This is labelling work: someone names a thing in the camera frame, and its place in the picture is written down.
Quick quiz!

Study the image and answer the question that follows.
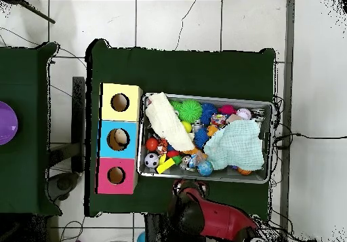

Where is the orange-red smooth ball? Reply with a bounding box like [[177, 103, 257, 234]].
[[145, 137, 159, 153]]

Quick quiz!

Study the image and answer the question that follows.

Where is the cream knitted cloth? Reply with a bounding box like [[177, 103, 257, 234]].
[[144, 92, 196, 153]]

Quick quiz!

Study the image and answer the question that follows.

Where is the grey rounded stand foot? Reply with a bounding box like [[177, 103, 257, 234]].
[[47, 171, 80, 201]]

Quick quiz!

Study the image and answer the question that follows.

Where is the thin black cable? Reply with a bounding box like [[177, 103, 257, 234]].
[[274, 132, 347, 149]]

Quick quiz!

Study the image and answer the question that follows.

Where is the dark thin rod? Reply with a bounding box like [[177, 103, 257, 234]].
[[10, 0, 56, 24]]

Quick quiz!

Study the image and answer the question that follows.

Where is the white baseball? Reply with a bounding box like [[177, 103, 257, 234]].
[[235, 108, 252, 121]]

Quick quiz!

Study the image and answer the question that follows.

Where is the green spiky rubber ball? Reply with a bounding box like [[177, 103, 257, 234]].
[[178, 99, 203, 124]]

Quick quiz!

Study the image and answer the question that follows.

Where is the dark green table cloth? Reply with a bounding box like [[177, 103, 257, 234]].
[[85, 38, 277, 218], [0, 41, 62, 216]]

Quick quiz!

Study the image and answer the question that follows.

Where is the small soccer ball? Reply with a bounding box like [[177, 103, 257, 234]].
[[144, 152, 160, 169]]

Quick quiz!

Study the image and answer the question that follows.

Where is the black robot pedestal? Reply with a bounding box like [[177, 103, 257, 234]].
[[144, 213, 207, 242]]

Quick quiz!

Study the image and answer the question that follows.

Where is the mint knitted cloth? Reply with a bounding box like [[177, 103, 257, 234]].
[[203, 119, 265, 172]]

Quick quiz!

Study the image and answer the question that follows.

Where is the yellow toy block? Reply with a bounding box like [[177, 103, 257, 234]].
[[155, 157, 176, 175]]

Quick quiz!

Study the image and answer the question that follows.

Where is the wooden box with three holes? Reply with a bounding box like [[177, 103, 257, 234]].
[[94, 82, 144, 195]]

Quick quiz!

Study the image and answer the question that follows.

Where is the shallow wire mesh bin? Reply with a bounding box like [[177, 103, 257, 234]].
[[136, 92, 274, 184]]

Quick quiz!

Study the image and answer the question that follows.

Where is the blue spiky rubber ball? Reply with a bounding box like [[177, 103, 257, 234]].
[[193, 127, 209, 148], [200, 102, 218, 125]]

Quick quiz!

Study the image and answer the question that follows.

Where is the purple bowl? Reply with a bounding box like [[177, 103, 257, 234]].
[[0, 100, 19, 146]]

